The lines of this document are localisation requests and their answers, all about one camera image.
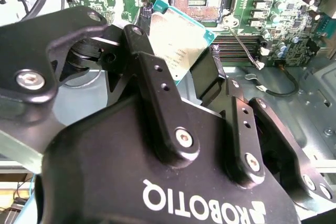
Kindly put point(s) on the metal locking lever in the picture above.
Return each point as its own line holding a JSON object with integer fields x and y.
{"x": 244, "y": 46}

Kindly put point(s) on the silver green CPU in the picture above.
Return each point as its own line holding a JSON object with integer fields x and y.
{"x": 181, "y": 32}

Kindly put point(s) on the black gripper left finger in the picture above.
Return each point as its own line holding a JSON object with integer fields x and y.
{"x": 26, "y": 51}

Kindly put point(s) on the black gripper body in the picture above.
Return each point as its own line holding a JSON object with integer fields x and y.
{"x": 105, "y": 169}

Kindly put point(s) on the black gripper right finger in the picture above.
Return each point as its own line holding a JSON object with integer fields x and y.
{"x": 244, "y": 129}

